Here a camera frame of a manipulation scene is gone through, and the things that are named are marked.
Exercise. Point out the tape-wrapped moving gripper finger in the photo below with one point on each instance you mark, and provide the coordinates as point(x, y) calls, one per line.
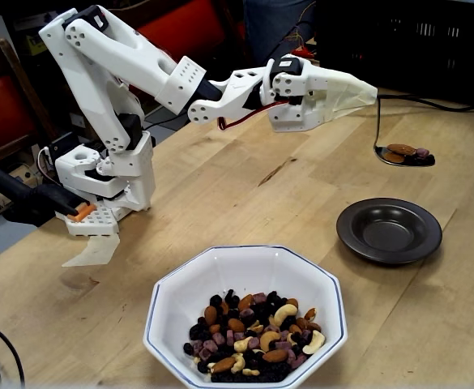
point(325, 79)

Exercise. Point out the tape-wrapped fixed gripper finger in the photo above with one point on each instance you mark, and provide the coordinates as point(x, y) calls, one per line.
point(346, 105)

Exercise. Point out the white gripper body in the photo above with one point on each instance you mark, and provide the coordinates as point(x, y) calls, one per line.
point(323, 101)

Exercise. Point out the metal spoon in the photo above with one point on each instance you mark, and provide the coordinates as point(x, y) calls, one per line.
point(382, 156)

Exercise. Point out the scooped trail mix portion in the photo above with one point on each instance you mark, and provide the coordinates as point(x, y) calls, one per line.
point(406, 150)

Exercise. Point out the white octagonal bowl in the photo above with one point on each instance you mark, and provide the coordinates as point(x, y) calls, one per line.
point(220, 271)

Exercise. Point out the trail mix pile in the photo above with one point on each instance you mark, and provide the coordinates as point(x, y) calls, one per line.
point(253, 336)

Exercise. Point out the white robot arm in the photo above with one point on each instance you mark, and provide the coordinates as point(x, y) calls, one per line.
point(119, 56)

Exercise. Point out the small black plate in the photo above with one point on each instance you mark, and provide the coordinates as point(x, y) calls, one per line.
point(388, 231)

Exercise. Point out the red alligator clips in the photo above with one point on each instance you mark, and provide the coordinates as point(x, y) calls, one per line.
point(305, 52)

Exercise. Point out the dark blue fabric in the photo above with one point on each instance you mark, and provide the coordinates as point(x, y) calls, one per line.
point(269, 24)

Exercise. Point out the large black slotted crate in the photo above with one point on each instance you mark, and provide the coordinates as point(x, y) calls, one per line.
point(402, 48)

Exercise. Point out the beige tape flap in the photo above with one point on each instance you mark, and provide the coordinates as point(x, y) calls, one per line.
point(95, 251)

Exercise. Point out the black clamp with orange tip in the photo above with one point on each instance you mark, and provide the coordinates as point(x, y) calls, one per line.
point(38, 198)

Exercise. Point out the yellow-green box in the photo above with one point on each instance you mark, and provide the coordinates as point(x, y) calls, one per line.
point(32, 45)

